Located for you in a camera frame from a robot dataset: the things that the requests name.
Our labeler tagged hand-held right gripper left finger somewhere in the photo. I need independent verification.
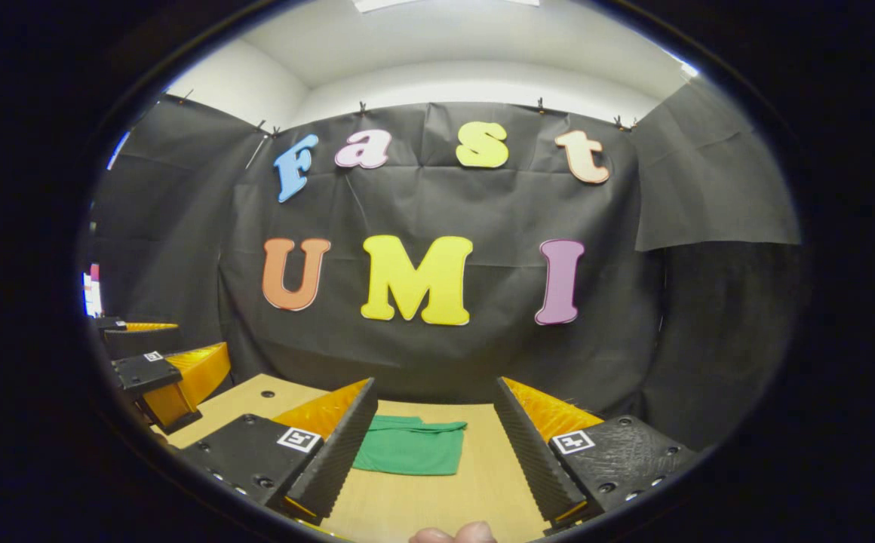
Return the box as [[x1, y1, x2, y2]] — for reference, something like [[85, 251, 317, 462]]
[[180, 377, 379, 526]]

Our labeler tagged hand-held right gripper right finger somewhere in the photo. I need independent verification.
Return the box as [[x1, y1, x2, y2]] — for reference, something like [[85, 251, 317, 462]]
[[493, 376, 698, 532]]

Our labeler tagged green T-shirt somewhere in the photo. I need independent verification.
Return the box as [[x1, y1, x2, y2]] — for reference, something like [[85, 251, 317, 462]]
[[352, 415, 468, 477]]

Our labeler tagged bright screen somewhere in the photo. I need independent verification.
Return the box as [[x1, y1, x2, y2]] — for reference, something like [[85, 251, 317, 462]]
[[83, 264, 103, 318]]

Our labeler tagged black backdrop cloth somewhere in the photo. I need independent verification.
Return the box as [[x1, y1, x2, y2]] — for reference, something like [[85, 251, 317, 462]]
[[87, 75, 802, 453]]

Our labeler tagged ceiling light panel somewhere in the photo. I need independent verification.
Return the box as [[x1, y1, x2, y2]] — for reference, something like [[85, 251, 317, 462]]
[[353, 0, 540, 14]]

